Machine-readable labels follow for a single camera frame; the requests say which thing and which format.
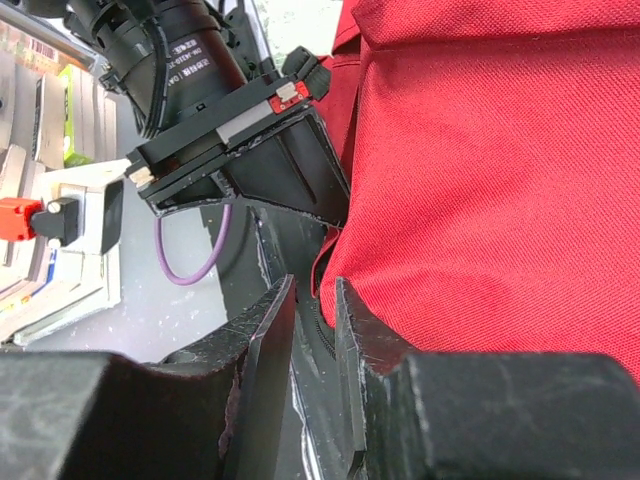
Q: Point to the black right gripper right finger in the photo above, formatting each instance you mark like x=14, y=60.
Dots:
x=410, y=414

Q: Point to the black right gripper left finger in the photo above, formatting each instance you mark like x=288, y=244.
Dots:
x=99, y=415

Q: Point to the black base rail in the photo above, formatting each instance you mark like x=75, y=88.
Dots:
x=277, y=398

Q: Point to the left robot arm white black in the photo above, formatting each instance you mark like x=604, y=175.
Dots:
x=173, y=59

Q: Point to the red backpack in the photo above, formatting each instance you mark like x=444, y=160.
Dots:
x=492, y=149

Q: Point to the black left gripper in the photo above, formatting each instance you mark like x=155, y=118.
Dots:
x=263, y=144

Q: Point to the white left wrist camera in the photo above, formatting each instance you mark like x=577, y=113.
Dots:
x=60, y=254

